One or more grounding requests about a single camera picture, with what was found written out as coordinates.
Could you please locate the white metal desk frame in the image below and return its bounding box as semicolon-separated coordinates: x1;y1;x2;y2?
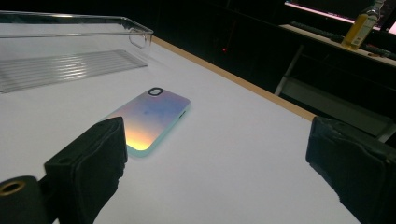
274;43;396;144

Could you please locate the monitor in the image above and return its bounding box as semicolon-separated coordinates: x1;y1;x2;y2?
283;0;396;35

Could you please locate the wooden desk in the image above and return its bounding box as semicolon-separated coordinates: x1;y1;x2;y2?
279;23;396;68

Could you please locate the yellow bottle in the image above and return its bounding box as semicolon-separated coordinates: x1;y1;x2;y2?
340;0;387;50

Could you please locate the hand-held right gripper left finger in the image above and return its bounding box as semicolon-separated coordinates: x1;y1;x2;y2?
43;116;129;224

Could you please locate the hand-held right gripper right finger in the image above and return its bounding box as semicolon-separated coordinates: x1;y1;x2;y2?
305;115;396;224

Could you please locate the white table mat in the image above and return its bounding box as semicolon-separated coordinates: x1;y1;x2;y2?
0;22;362;224

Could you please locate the iridescent phone case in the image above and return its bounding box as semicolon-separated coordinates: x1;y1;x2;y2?
101;87;191;158

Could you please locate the clear plastic tray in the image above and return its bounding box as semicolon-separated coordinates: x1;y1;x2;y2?
0;9;154;94

